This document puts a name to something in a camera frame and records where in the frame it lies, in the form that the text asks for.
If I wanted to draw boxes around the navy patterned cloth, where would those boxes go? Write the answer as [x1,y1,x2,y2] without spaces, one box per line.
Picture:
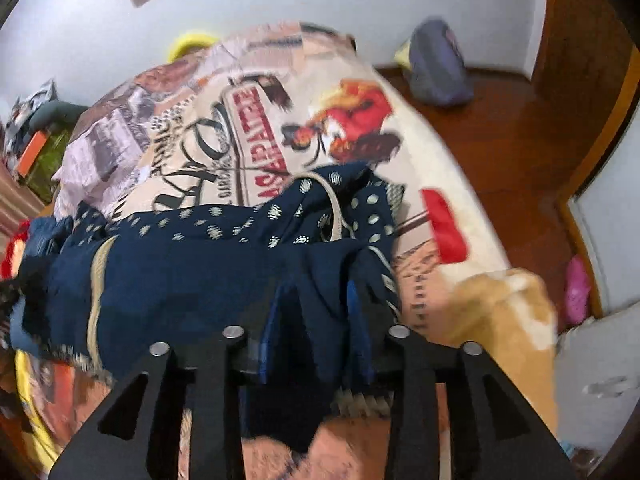
[19,160,407,456]

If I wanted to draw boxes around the tan fluffy blanket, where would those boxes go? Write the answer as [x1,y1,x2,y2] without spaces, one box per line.
[433,268,558,432]

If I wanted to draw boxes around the newspaper print bed sheet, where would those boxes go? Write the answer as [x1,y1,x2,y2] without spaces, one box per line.
[32,23,506,479]

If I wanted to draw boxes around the pink item on floor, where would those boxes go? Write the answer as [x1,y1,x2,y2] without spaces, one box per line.
[564,256,591,325]

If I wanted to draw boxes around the blue denim jeans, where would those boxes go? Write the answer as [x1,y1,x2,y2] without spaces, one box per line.
[24,216,74,259]

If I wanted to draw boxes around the grey blue backpack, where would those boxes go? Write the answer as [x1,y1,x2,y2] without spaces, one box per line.
[408,18,474,107]

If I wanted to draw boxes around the wooden door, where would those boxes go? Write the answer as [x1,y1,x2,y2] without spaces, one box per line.
[529,0,640,201]

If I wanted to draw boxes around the green patterned bag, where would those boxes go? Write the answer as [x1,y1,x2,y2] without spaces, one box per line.
[23,129,70,205]

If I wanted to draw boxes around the red plush toy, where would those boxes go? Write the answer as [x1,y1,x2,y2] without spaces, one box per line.
[1,220,30,280]

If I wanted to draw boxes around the yellow round object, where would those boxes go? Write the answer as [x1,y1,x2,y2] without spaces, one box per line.
[167,32,219,63]

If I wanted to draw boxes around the striped pink curtain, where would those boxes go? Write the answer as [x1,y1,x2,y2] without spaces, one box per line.
[0,164,44,238]

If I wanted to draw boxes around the dark teal plush cushion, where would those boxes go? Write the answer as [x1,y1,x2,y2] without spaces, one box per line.
[28,100,88,133]

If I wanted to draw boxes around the orange box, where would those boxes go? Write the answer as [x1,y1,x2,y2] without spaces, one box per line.
[16,131,48,178]

